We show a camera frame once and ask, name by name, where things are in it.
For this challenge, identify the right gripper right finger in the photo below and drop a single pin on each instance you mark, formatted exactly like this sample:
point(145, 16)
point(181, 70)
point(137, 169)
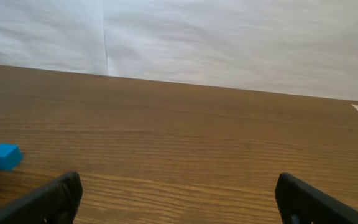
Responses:
point(309, 205)

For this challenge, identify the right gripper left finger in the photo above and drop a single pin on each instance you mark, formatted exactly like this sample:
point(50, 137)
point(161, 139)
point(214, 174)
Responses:
point(48, 202)

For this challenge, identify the blue cube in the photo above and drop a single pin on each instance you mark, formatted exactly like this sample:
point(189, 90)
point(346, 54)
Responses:
point(4, 157)

